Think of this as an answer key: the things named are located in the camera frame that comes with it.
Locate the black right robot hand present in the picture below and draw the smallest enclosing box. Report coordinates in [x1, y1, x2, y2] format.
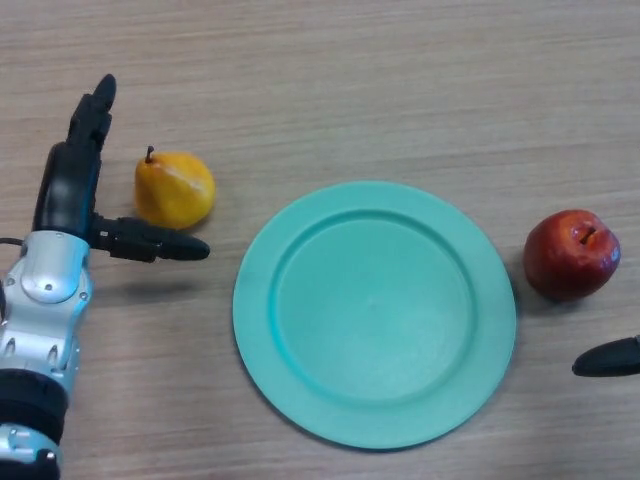
[572, 334, 640, 378]

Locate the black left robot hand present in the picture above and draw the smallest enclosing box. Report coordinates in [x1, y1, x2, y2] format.
[32, 73, 211, 264]

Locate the yellow pear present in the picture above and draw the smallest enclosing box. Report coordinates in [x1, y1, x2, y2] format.
[133, 145, 217, 232]

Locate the green round plate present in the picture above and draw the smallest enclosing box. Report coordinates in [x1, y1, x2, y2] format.
[232, 180, 518, 454]

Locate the red apple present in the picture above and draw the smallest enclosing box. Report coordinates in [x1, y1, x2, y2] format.
[522, 209, 623, 302]

